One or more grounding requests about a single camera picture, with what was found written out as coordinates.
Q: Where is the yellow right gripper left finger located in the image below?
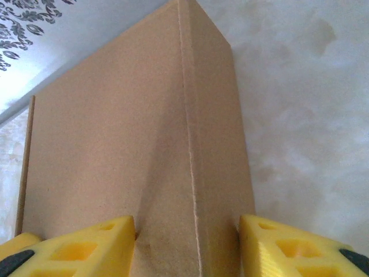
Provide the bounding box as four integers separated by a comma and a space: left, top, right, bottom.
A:
0, 215, 136, 277

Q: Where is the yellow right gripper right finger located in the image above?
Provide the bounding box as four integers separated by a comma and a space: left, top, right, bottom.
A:
238, 214, 369, 277

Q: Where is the brown cardboard box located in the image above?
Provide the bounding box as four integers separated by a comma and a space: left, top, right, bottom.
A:
15, 0, 257, 277

